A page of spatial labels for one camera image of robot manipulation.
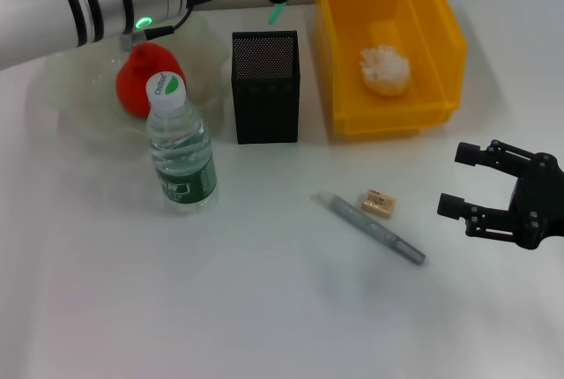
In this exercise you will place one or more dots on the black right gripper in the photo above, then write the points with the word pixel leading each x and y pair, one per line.
pixel 542 198

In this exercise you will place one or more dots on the green pen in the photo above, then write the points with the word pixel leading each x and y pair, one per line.
pixel 275 14

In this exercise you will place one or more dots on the white paper ball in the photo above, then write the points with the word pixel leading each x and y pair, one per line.
pixel 385 71

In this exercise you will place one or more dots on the orange fruit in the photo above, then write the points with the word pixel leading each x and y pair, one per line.
pixel 136 79

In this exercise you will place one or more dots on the clear green-label water bottle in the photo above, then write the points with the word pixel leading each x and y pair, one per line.
pixel 185 167

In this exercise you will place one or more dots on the beige eraser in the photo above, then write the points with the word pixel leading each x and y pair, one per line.
pixel 378 203

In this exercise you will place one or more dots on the grey marker pen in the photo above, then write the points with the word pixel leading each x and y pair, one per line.
pixel 370 227

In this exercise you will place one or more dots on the black mesh pen holder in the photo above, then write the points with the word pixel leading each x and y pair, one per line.
pixel 266 101

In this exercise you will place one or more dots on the pale green glass fruit plate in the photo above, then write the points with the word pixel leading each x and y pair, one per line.
pixel 79 83

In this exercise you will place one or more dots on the yellow plastic bin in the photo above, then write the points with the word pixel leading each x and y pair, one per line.
pixel 396 9

